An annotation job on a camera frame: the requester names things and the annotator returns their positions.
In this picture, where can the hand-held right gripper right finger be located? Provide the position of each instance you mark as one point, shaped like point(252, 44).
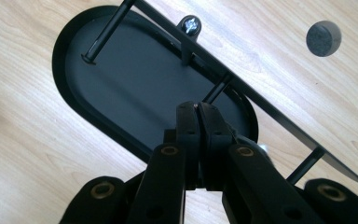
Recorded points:
point(248, 180)

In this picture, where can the black key holder stand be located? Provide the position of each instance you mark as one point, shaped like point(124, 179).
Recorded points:
point(127, 93)

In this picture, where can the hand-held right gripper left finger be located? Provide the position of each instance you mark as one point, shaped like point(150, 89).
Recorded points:
point(167, 174)

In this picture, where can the grey round disc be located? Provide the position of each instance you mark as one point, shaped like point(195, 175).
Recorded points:
point(321, 39)

